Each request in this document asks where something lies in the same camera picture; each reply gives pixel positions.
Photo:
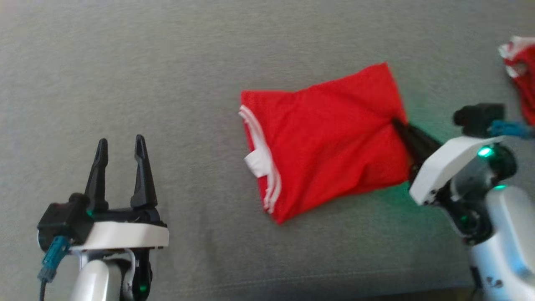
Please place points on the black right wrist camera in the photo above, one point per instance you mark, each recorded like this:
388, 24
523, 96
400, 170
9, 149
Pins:
478, 119

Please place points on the red basketball jersey white sleeves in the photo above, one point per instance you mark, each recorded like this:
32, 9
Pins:
326, 142

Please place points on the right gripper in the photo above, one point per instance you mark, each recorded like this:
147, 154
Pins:
447, 167

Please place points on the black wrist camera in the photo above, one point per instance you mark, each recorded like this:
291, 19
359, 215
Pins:
478, 119
62, 221

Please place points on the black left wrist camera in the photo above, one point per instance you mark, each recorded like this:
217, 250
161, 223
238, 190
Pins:
62, 221

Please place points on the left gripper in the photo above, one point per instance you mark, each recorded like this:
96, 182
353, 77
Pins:
125, 234

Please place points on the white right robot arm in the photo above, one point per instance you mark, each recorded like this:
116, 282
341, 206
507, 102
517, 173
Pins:
501, 242

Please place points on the large grey fabric sofa seat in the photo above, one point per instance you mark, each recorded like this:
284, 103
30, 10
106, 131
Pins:
125, 62

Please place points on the red mesh shorts white trim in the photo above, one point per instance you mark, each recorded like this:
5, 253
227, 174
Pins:
524, 79

